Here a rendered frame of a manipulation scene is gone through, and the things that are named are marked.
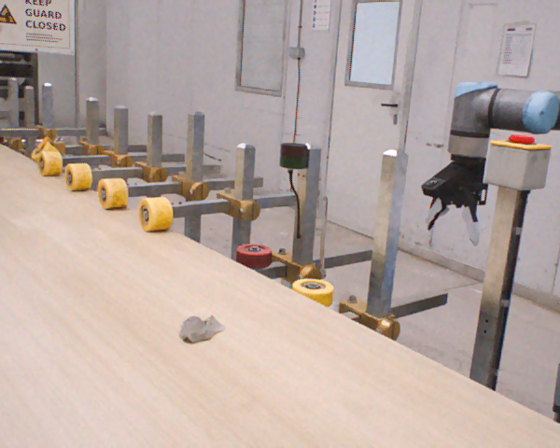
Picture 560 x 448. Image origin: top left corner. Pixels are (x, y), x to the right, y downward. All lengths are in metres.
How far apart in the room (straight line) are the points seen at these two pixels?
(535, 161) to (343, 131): 4.37
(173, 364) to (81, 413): 0.16
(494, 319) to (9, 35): 3.07
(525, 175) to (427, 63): 3.70
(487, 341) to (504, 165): 0.30
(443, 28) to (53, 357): 4.01
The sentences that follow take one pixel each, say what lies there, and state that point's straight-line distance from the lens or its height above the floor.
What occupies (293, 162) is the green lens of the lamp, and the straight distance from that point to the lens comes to 1.36.
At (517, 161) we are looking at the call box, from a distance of 1.04.
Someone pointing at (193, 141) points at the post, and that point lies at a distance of 1.81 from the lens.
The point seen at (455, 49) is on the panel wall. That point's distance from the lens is 4.56.
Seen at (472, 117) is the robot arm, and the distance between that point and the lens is 1.49.
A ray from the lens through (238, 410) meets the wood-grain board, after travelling 0.81.
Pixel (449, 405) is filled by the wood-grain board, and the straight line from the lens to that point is 0.88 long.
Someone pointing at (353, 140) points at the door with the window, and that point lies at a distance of 5.27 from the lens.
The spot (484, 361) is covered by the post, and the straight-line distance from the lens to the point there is 1.15.
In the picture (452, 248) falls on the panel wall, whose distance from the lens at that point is 4.57.
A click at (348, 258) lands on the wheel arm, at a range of 1.62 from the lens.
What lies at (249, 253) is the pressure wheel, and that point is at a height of 0.91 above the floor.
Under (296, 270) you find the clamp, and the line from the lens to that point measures 1.46.
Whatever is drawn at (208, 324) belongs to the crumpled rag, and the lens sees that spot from 1.01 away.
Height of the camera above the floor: 1.32
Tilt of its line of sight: 14 degrees down
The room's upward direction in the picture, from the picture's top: 4 degrees clockwise
